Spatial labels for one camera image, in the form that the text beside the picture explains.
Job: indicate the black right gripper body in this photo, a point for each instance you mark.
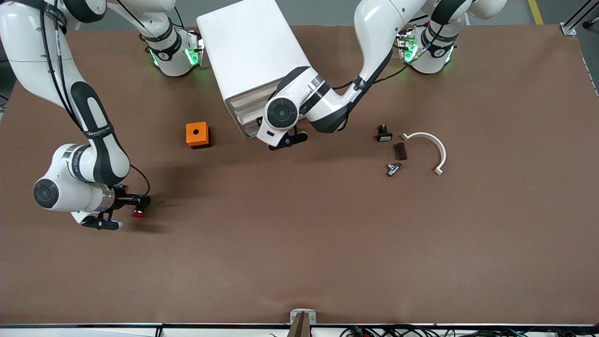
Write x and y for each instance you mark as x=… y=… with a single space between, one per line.
x=122 y=198

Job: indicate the red push button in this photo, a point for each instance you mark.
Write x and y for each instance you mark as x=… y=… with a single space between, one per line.
x=138 y=214

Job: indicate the white plastic drawer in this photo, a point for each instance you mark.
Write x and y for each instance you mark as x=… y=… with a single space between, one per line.
x=245 y=111
x=248 y=121
x=243 y=99
x=250 y=132

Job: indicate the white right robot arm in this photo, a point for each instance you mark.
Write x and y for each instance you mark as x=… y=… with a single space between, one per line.
x=93 y=140

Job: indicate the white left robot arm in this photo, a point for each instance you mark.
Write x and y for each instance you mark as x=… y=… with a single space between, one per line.
x=327 y=105

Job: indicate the white drawer cabinet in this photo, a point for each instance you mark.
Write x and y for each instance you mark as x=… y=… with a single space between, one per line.
x=243 y=47

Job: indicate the orange box with hole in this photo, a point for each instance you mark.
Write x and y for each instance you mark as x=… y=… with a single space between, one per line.
x=196 y=133

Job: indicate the brown terminal block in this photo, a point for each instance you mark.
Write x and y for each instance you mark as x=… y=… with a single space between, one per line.
x=401 y=151

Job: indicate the grey metal mount bracket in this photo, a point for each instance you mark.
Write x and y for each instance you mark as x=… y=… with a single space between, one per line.
x=294 y=314

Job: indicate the dark tapered camera post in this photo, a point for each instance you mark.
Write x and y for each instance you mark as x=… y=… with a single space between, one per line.
x=300 y=327

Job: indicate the black white-faced switch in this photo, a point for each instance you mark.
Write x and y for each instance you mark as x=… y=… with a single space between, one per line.
x=384 y=135

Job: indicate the silver key switch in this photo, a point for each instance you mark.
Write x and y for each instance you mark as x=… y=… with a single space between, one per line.
x=394 y=169

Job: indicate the white curved bracket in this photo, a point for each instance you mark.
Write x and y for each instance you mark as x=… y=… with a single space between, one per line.
x=440 y=150

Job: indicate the aluminium frame post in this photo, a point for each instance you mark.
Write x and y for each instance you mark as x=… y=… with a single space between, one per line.
x=568 y=29

